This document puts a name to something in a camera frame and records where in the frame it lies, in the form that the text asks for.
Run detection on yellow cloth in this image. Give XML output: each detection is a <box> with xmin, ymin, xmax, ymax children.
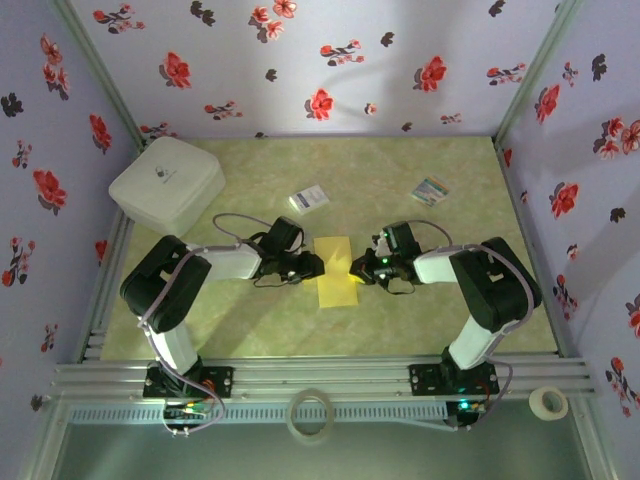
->
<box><xmin>313</xmin><ymin>235</ymin><xmax>361</xmax><ymax>309</ymax></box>

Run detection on small white blue box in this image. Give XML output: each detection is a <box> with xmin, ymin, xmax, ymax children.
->
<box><xmin>287</xmin><ymin>184</ymin><xmax>331</xmax><ymax>217</ymax></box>

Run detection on teal orange medical packet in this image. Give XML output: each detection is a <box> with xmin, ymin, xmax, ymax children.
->
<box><xmin>411</xmin><ymin>174</ymin><xmax>450</xmax><ymax>207</ymax></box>

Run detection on clear tape roll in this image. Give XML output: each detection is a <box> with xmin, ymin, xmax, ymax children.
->
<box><xmin>286</xmin><ymin>388</ymin><xmax>336</xmax><ymax>446</ymax></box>

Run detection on white plastic lidded container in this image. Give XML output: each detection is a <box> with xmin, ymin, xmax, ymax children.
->
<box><xmin>108</xmin><ymin>136</ymin><xmax>226</xmax><ymax>240</ymax></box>

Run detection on white tape roll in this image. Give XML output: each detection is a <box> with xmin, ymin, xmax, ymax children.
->
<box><xmin>528</xmin><ymin>385</ymin><xmax>570</xmax><ymax>421</ymax></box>

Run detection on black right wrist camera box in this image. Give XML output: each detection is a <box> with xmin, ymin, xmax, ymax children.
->
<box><xmin>382</xmin><ymin>221</ymin><xmax>419</xmax><ymax>256</ymax></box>

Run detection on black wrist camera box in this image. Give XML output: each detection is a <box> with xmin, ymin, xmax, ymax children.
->
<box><xmin>269</xmin><ymin>215</ymin><xmax>305</xmax><ymax>251</ymax></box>
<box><xmin>382</xmin><ymin>221</ymin><xmax>419</xmax><ymax>256</ymax></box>

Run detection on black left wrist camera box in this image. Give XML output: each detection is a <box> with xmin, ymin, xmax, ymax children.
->
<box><xmin>269</xmin><ymin>215</ymin><xmax>305</xmax><ymax>251</ymax></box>

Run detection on lilac right arm cable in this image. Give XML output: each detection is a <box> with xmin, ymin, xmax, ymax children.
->
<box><xmin>407</xmin><ymin>219</ymin><xmax>534</xmax><ymax>431</ymax></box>

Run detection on lilac arm cable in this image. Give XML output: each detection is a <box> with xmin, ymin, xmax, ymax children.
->
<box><xmin>137</xmin><ymin>213</ymin><xmax>275</xmax><ymax>436</ymax></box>
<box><xmin>407</xmin><ymin>219</ymin><xmax>534</xmax><ymax>431</ymax></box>

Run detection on lilac left arm cable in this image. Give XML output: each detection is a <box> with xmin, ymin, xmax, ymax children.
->
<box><xmin>137</xmin><ymin>213</ymin><xmax>275</xmax><ymax>436</ymax></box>

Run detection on aluminium rail beam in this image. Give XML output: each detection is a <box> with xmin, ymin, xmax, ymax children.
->
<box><xmin>49</xmin><ymin>354</ymin><xmax>599</xmax><ymax>401</ymax></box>

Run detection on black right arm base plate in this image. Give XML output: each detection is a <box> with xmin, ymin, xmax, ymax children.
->
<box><xmin>408</xmin><ymin>362</ymin><xmax>501</xmax><ymax>396</ymax></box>

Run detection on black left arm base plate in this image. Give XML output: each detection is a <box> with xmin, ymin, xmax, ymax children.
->
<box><xmin>143</xmin><ymin>364</ymin><xmax>236</xmax><ymax>400</ymax></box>

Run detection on slotted grey cable duct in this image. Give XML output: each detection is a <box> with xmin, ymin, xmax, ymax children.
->
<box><xmin>67</xmin><ymin>402</ymin><xmax>449</xmax><ymax>426</ymax></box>

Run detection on aluminium side rail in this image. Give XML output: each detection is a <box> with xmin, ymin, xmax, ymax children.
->
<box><xmin>74</xmin><ymin>207</ymin><xmax>136</xmax><ymax>364</ymax></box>

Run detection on aluminium frame post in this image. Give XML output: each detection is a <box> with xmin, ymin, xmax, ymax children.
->
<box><xmin>47</xmin><ymin>0</ymin><xmax>146</xmax><ymax>149</ymax></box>
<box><xmin>492</xmin><ymin>0</ymin><xmax>584</xmax><ymax>144</ymax></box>

